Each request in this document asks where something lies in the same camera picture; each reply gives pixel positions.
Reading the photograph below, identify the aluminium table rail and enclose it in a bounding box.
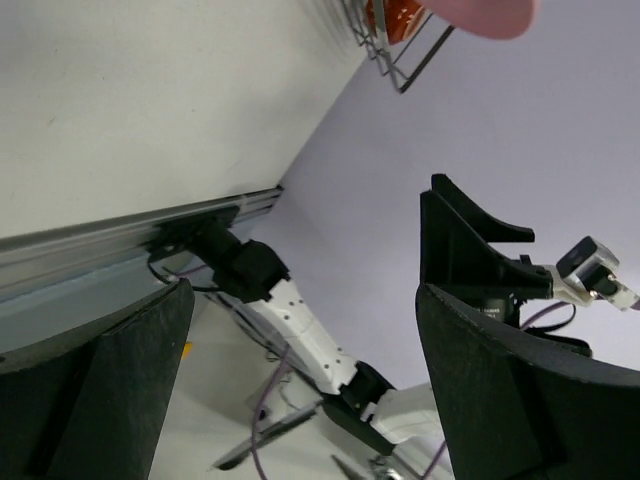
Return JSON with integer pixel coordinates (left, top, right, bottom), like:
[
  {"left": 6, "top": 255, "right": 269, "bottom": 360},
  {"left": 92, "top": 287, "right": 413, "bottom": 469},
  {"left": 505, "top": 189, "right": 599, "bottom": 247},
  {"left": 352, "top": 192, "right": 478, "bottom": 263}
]
[{"left": 1, "top": 187, "right": 282, "bottom": 301}]

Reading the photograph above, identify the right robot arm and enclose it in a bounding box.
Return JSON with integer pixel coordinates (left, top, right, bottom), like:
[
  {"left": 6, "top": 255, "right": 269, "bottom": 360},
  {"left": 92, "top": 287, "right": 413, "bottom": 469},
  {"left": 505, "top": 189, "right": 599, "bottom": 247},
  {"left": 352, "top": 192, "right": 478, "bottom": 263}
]
[{"left": 189, "top": 174, "right": 597, "bottom": 453}]

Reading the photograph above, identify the pink plate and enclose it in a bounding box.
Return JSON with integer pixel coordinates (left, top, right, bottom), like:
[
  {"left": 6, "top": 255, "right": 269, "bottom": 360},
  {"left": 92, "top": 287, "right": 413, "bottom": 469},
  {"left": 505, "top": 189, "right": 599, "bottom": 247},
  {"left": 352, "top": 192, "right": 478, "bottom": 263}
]
[{"left": 419, "top": 0, "right": 539, "bottom": 40}]

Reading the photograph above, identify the wire dish rack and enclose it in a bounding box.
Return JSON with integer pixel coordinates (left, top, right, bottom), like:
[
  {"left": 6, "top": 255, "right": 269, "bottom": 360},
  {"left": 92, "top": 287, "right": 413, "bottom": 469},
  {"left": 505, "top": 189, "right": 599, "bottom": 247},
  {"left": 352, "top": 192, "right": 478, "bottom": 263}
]
[{"left": 299, "top": 0, "right": 459, "bottom": 96}]

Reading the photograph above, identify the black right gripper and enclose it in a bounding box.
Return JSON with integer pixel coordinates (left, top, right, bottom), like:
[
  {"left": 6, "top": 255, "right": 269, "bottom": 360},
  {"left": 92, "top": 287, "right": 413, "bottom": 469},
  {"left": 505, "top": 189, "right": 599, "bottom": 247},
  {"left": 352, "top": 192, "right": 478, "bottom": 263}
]
[{"left": 420, "top": 173, "right": 593, "bottom": 358}]

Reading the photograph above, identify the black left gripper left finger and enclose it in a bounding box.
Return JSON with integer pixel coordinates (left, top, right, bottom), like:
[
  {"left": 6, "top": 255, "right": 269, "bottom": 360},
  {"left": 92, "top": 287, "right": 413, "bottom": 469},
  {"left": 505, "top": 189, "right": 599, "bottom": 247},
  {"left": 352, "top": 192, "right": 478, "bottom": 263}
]
[{"left": 1, "top": 280, "right": 195, "bottom": 479}]

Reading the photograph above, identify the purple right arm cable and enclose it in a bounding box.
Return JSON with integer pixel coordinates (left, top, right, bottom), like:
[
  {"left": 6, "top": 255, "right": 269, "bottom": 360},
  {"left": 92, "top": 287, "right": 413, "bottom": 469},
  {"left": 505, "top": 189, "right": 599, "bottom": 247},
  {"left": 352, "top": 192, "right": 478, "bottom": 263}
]
[{"left": 247, "top": 294, "right": 576, "bottom": 480}]

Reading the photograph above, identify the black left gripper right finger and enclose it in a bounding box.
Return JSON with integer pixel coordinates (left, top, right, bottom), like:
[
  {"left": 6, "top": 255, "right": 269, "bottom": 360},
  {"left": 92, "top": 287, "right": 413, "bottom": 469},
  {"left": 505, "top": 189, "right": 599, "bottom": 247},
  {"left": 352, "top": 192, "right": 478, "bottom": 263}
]
[{"left": 416, "top": 284, "right": 639, "bottom": 479}]

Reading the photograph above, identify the orange and black mug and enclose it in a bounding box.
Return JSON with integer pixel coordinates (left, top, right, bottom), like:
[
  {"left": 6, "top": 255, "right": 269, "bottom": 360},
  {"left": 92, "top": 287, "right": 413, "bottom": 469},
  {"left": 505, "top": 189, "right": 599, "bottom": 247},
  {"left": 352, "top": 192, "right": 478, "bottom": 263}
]
[{"left": 383, "top": 0, "right": 432, "bottom": 45}]

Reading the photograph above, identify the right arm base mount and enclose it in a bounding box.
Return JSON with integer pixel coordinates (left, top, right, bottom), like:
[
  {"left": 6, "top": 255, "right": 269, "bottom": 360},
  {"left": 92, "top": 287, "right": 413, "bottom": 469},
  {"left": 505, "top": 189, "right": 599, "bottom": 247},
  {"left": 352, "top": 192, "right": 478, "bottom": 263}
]
[{"left": 146, "top": 206, "right": 240, "bottom": 262}]

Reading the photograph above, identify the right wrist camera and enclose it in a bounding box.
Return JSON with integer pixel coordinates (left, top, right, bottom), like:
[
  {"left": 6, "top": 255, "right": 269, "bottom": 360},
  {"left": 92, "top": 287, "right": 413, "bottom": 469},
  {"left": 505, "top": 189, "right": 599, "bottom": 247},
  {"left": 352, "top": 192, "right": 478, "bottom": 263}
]
[{"left": 548, "top": 236, "right": 639, "bottom": 311}]

